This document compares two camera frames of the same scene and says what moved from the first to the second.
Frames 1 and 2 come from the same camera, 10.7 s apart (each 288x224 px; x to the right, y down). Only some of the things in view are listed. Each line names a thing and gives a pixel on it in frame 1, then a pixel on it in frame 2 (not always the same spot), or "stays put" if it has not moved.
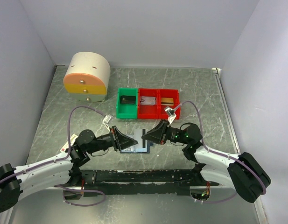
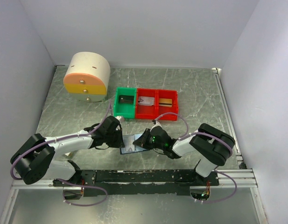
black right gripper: x=159 y=133 to x=142 y=141
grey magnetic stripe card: x=147 y=101 stays put
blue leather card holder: x=143 y=146 stays put
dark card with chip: x=128 y=99 stays put
